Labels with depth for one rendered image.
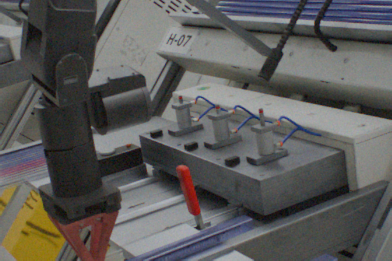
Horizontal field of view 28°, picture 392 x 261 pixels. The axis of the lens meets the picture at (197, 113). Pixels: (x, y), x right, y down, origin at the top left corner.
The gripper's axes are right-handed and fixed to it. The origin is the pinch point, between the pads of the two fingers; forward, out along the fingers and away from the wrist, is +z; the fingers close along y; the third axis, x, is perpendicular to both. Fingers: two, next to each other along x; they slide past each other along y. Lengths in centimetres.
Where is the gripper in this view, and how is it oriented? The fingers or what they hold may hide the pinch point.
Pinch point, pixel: (92, 260)
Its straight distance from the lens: 92.9
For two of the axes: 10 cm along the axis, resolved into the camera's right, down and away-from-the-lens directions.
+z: 1.5, 9.6, 2.5
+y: -4.9, -1.5, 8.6
